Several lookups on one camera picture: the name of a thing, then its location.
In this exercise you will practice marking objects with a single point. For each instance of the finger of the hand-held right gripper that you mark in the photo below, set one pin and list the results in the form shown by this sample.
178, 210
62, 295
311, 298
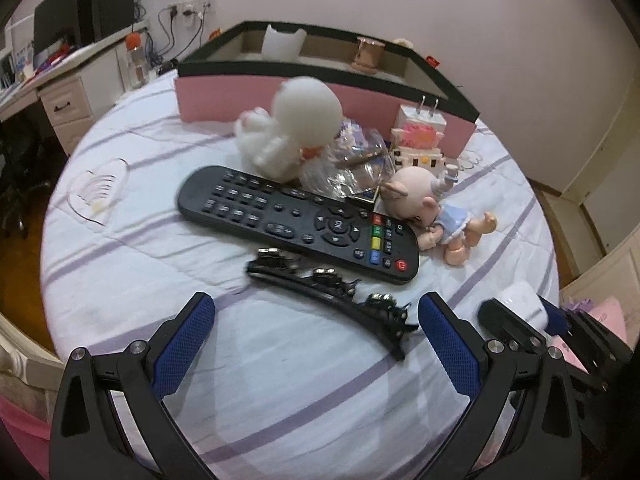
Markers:
505, 320

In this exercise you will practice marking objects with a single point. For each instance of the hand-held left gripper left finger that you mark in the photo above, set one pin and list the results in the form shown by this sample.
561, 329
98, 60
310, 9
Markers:
182, 345

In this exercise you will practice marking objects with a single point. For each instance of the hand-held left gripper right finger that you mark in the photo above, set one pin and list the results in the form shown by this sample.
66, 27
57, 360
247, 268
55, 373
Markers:
450, 350

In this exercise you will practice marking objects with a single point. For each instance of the white rounded plastic case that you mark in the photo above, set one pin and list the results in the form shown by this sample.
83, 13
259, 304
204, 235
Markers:
522, 300

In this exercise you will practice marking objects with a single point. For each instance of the pink paper box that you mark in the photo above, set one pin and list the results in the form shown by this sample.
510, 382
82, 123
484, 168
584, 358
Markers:
607, 312

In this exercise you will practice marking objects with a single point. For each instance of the cream cabinet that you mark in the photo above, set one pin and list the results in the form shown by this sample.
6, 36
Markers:
607, 270

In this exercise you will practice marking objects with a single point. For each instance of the white purple striped blanket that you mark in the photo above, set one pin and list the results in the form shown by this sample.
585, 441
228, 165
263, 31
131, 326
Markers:
150, 240

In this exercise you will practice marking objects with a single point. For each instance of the black rhinestone hair clip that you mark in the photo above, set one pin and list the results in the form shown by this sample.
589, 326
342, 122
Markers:
320, 292

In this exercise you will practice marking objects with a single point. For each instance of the pig doll in blue dress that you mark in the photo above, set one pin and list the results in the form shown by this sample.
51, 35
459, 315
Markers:
415, 190

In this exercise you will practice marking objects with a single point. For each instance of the black remote control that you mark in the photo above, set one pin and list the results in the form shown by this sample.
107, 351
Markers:
280, 210

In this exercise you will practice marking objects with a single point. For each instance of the pink cloth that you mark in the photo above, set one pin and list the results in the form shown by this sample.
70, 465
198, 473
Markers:
22, 440

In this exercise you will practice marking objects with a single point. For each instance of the building block cake toy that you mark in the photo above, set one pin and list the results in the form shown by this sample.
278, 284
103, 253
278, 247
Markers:
417, 147

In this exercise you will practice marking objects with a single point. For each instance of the clear plastic bag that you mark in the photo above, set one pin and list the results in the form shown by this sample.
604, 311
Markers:
345, 170

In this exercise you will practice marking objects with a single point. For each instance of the white charger plug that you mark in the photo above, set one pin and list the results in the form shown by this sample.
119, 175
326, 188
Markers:
420, 117

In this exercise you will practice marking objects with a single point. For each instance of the pink storage box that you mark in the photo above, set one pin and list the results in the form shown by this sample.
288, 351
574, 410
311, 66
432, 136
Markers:
225, 100

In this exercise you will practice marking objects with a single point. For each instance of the red tag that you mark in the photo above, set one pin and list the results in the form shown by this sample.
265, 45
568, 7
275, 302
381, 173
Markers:
432, 61

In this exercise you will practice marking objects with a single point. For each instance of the white plush toy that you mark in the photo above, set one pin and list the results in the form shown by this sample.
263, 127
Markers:
305, 105

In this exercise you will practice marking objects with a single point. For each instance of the white desk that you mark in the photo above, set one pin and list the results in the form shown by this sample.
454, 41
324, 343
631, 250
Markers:
75, 85

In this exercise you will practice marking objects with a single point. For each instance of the clear bottle with orange cap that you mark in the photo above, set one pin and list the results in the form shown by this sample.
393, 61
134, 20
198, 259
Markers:
136, 62

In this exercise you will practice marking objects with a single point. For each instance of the beige plush item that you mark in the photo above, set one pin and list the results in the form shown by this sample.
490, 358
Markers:
403, 43

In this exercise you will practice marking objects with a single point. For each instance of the pink cup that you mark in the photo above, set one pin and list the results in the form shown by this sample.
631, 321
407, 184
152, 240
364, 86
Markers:
367, 55

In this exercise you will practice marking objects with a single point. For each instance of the white cat-shaped item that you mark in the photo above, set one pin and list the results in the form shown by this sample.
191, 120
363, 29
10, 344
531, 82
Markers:
282, 42

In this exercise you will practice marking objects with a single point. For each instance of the black computer tower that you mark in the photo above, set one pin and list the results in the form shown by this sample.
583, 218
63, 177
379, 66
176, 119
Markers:
112, 2

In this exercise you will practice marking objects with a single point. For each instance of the black monitor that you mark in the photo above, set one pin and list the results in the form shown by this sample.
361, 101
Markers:
60, 15

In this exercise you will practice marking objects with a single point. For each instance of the white wall socket strip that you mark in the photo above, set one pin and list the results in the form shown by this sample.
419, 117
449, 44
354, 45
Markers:
187, 9

